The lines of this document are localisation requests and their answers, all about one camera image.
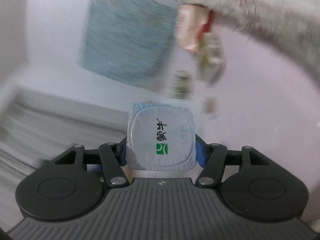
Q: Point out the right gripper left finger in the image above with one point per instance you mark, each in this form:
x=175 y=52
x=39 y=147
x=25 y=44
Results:
x=112 y=157

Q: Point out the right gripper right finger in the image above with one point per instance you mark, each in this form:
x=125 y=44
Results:
x=211 y=157

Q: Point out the yogurt cup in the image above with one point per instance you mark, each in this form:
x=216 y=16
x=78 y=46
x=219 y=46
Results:
x=160 y=137

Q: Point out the green patterned small pack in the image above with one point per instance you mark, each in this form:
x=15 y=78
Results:
x=181 y=85

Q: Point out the pink tissue pack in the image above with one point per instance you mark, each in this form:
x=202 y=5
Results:
x=192 y=22

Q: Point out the rolled beige quilt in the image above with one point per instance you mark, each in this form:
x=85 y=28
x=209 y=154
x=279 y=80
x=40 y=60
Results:
x=291 y=25

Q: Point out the floral teal wall cloth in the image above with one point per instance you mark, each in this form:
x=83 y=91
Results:
x=128 y=40

